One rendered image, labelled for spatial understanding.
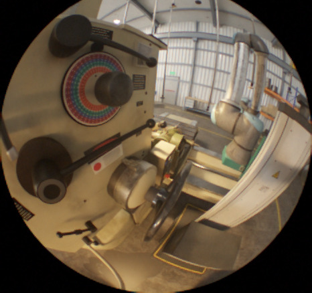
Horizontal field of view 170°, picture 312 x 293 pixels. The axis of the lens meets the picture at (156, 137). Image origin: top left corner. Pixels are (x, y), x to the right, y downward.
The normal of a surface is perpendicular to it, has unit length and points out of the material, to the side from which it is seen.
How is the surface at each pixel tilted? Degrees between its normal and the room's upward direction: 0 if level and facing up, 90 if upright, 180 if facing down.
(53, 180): 90
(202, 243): 0
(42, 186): 90
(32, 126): 90
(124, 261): 0
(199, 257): 0
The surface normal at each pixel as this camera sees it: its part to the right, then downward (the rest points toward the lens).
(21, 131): 0.86, 0.33
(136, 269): 0.09, -0.85
